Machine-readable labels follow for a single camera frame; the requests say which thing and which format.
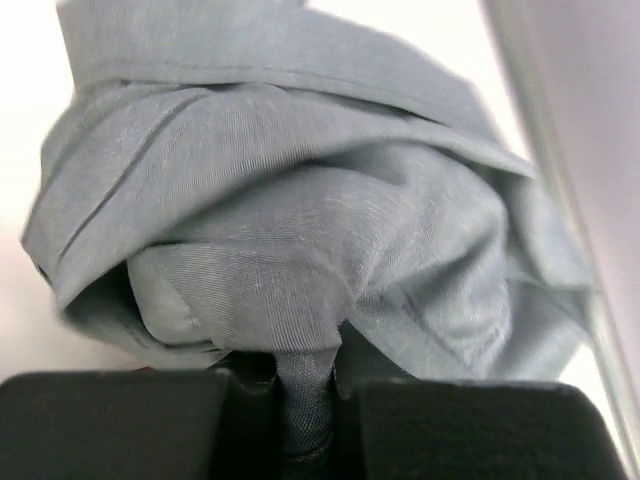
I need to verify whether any grey shirt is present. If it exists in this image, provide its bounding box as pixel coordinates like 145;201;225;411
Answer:
22;1;592;479

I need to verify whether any right aluminium frame post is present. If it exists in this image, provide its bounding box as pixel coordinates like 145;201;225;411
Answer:
485;1;639;457

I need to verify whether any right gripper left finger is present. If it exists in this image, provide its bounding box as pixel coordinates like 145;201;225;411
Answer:
1;370;280;479

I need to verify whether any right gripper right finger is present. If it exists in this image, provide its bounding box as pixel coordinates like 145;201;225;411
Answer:
332;379;627;479

